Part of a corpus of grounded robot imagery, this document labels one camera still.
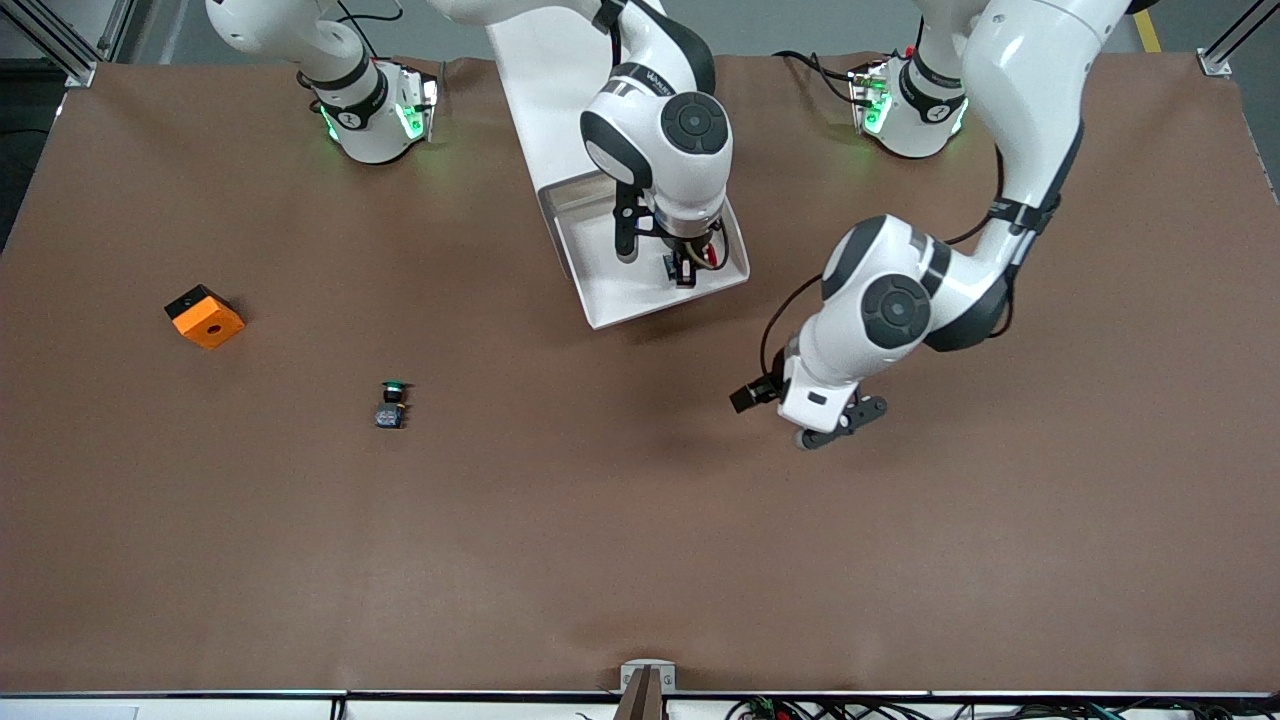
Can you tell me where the brown table cover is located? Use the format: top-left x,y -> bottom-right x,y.
0,52 -> 1280,697

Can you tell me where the white drawer cabinet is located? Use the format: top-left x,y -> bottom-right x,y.
485,0 -> 666,193

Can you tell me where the aluminium frame post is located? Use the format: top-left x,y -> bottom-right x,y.
0,0 -> 137,89
1195,0 -> 1266,79

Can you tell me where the grey metal bracket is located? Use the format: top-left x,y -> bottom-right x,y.
615,659 -> 677,720

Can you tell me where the orange box with hole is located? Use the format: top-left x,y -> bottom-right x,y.
164,284 -> 246,351

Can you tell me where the black base cable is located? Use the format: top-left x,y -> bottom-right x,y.
772,48 -> 865,107

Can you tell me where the green push button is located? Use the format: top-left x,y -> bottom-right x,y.
374,380 -> 414,432

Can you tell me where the white plastic drawer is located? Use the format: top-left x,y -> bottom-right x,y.
538,168 -> 752,331

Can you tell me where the tangled cable bundle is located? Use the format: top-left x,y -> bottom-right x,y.
725,696 -> 1280,720

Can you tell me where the white table edge rail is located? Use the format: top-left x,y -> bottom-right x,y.
0,690 -> 1280,720

